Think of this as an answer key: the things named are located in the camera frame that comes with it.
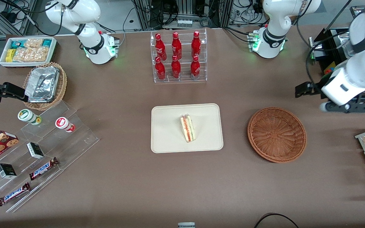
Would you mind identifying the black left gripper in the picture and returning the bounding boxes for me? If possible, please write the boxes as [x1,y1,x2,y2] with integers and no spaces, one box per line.
[295,81,325,98]

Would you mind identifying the triangular sandwich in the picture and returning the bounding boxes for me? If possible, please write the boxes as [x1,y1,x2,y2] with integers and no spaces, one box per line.
[180,115,196,143]

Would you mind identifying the oval tan wicker basket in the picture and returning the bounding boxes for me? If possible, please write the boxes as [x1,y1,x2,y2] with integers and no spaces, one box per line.
[22,62,67,111]

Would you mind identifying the round brown wicker basket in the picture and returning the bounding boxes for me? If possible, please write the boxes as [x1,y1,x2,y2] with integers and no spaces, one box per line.
[247,107,307,163]

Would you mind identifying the cream plastic tray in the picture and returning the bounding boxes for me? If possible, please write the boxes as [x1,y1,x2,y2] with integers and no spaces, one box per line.
[151,103,224,154]

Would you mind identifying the green lidded cup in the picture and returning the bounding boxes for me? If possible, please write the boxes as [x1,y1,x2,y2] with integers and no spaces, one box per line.
[18,109,42,125]

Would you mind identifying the silver foil container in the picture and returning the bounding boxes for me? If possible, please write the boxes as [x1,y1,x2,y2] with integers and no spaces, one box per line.
[25,66,60,103]

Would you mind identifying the white rectangular snack bin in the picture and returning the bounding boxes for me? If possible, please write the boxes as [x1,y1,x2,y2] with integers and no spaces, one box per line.
[0,37,57,68]

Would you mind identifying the large clear cracker bag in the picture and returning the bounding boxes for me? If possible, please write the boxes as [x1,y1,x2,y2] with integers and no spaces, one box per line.
[13,47,49,62]

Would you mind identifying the black metal machine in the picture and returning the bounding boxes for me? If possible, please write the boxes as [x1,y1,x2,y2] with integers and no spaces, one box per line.
[309,5,365,110]

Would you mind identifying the small clear cracker bag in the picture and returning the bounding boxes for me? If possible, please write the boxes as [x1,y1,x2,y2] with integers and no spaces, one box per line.
[24,38,43,48]

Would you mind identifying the red lidded cup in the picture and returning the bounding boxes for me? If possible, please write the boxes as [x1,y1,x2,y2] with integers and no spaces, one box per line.
[55,117,75,133]

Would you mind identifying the small black box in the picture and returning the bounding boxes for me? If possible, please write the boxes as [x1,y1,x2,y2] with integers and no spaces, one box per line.
[0,163,17,179]
[27,142,44,159]

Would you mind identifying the clear acrylic stepped stand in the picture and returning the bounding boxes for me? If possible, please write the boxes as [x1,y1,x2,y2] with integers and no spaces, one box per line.
[0,101,100,213]

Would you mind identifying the brown snickers bar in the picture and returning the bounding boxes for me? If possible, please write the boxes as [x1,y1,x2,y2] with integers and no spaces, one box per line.
[29,157,59,181]
[0,182,31,207]

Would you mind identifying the red cola bottle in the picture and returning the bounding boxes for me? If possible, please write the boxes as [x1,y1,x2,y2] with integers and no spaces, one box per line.
[171,55,181,79]
[155,33,167,60]
[191,31,202,59]
[190,55,201,79]
[155,56,166,80]
[171,32,182,60]

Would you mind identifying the clear acrylic bottle rack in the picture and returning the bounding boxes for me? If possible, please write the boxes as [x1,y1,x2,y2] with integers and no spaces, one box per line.
[150,28,208,83]

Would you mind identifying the black equipment rack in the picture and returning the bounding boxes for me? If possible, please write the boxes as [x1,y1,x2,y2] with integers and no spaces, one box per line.
[132,0,234,30]

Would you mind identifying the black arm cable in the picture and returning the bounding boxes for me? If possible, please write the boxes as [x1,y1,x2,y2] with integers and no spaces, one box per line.
[305,30,351,85]

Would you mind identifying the black cable loop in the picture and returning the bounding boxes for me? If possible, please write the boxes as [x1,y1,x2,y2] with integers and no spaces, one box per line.
[254,213,300,228]

